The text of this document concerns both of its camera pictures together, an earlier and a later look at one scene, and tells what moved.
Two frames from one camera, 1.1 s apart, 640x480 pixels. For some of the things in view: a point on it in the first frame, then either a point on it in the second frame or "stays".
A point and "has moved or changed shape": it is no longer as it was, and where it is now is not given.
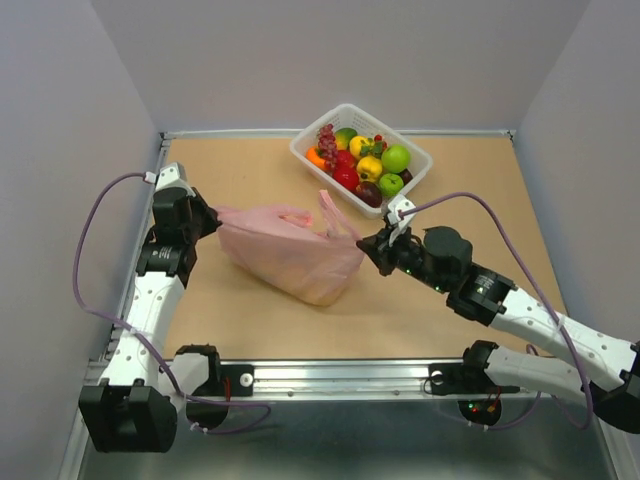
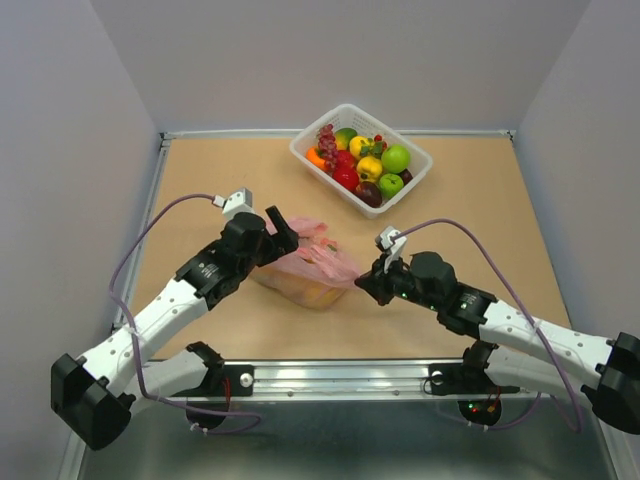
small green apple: x=390 y=184 stays
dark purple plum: x=370 y=193 stays
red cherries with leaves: x=375 y=147 stays
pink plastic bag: x=279 y=246 has moved or changed shape
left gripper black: x=210 y=222 → x=281 y=242
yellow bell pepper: x=368 y=168 stays
